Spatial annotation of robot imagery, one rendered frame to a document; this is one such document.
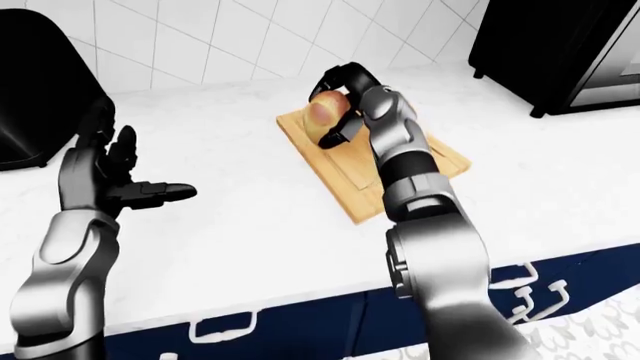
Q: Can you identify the black microwave oven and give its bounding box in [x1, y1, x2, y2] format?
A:
[467, 0, 640, 120]

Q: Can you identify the black rounded countertop appliance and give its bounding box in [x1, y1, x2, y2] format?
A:
[0, 8, 118, 173]

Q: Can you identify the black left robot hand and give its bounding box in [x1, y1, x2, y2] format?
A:
[56, 124, 198, 219]

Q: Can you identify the navy blue cabinet front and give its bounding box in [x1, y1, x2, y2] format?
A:
[102, 242, 640, 360]

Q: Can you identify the wooden cutting board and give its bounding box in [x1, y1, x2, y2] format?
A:
[275, 105, 473, 226]

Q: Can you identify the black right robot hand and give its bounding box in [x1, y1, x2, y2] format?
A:
[307, 60, 404, 150]

